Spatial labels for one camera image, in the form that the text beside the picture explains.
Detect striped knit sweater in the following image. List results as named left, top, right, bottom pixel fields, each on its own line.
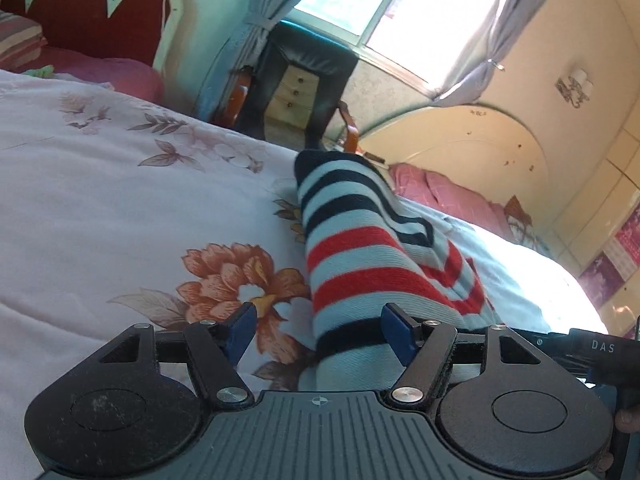
left=294, top=150, right=500, bottom=391

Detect person right hand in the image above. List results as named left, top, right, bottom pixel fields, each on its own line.
left=596, top=405, right=640, bottom=474

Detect cream wardrobe doors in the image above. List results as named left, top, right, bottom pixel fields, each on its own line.
left=547, top=127, right=639, bottom=336

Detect pink floral bed quilt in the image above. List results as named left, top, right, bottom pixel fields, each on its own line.
left=0, top=68, right=609, bottom=480

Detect pink pillow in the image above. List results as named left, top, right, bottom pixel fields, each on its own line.
left=390, top=164, right=515, bottom=242

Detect cream round headboard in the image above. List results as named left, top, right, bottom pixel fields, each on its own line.
left=359, top=105, right=549, bottom=249

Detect black leather armchair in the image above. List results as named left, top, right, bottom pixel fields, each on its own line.
left=215, top=21, right=359, bottom=153

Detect magenta pillow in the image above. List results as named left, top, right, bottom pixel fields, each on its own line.
left=13, top=47, right=164, bottom=104

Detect striped folded pillow stack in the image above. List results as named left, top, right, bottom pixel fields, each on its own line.
left=0, top=11, right=47, bottom=70

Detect grey-blue left window curtain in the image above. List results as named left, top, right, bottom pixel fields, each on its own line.
left=193, top=0, right=300, bottom=122

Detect grey-blue window curtain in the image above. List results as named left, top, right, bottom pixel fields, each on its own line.
left=193, top=0, right=300, bottom=122
left=432, top=0, right=547, bottom=107

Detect red heart-shaped headboard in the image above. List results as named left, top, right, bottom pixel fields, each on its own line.
left=1, top=0, right=183, bottom=73

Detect grey-blue right window curtain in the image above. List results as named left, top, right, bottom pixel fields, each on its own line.
left=432, top=0, right=547, bottom=107

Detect red wall calendar poster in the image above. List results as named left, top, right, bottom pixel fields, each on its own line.
left=578, top=206, right=640, bottom=309

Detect twin wall lamp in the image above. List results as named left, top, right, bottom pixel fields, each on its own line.
left=555, top=68, right=593, bottom=110

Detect window with white frame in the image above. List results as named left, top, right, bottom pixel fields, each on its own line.
left=288, top=0, right=506, bottom=92

